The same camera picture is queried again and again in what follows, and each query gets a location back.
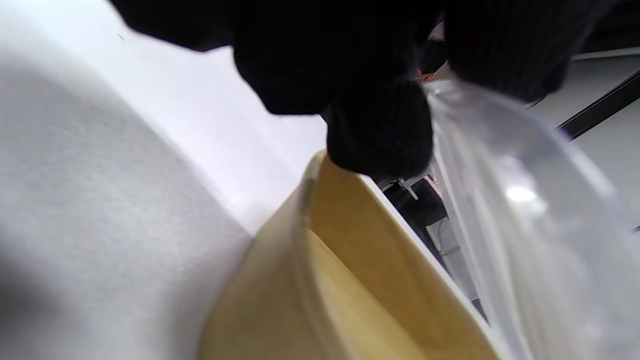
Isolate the person's left hand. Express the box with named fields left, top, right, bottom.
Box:
left=107, top=0, right=618, bottom=178

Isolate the brown paper takeout box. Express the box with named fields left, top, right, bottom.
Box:
left=200, top=150, right=506, bottom=360

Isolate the clear plastic takeout lid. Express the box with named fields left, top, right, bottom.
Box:
left=295, top=80, right=640, bottom=360

